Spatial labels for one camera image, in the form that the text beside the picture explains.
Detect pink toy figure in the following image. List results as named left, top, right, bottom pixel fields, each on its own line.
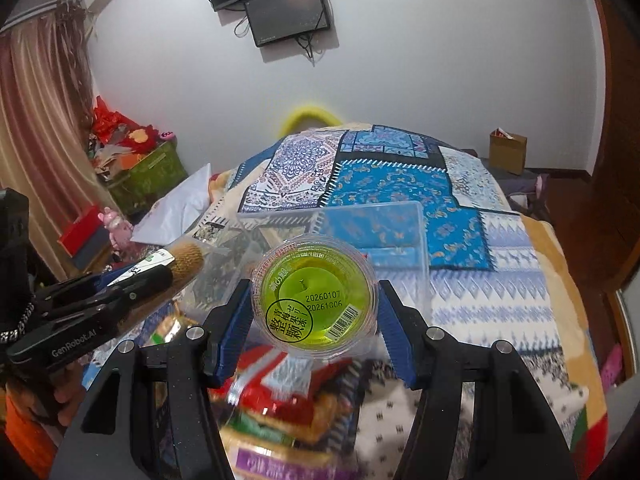
left=97, top=207, right=135, bottom=252

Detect red flat box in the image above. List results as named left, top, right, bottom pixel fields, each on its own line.
left=57, top=204, right=113, bottom=271

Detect pink slipper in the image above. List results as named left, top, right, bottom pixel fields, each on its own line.
left=599, top=342, right=625, bottom=393

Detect beige pink curtain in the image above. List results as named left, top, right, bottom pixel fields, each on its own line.
left=0, top=7, right=126, bottom=281

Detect patchwork printed blanket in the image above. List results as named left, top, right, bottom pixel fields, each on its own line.
left=85, top=121, right=608, bottom=480

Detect yellow ring cushion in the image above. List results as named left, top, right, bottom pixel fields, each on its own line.
left=278, top=102, right=343, bottom=137

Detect green basket with clutter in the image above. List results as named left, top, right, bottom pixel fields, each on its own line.
left=86, top=95, right=177, bottom=181

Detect purple snack packet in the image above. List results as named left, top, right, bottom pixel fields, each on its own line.
left=225, top=430, right=366, bottom=480

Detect red white snack packet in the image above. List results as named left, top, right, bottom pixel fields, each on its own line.
left=232, top=347, right=366, bottom=443

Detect small black wall monitor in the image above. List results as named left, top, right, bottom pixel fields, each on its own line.
left=244, top=0, right=333, bottom=49

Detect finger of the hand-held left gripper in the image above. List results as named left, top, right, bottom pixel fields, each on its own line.
left=34, top=264, right=175, bottom=313
left=42, top=287, right=173, bottom=337

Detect brown wooden door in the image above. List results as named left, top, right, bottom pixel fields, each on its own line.
left=582, top=0, right=640, bottom=311

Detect dark grey clothes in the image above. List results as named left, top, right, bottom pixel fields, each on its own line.
left=492, top=170, right=556, bottom=226

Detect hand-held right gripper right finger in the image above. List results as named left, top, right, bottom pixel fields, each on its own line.
left=376, top=280, right=587, bottom=480

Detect person's left hand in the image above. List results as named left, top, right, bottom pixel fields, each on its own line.
left=46, top=360, right=93, bottom=431

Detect dark patterned snack packet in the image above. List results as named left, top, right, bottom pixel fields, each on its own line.
left=192, top=222, right=281, bottom=311

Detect white pillow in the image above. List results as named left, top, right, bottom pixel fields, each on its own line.
left=129, top=162, right=213, bottom=247

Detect brown egg roll snack packet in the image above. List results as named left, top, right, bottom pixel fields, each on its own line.
left=107, top=240, right=208, bottom=303

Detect clear plastic storage box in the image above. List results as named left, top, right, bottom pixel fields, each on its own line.
left=175, top=200, right=432, bottom=361

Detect green orange snack packet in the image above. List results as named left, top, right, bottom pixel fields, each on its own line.
left=145, top=310, right=201, bottom=348

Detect green storage box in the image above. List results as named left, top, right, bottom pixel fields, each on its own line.
left=106, top=141, right=190, bottom=217

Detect green jelly cup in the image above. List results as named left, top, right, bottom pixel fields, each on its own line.
left=250, top=234, right=382, bottom=360

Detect person's left forearm orange sleeve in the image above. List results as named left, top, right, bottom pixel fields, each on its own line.
left=0, top=377, right=63, bottom=478

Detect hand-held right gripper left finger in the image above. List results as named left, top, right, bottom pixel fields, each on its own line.
left=56, top=278, right=253, bottom=480

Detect brown cardboard box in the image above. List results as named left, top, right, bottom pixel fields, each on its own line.
left=488, top=127, right=529, bottom=176

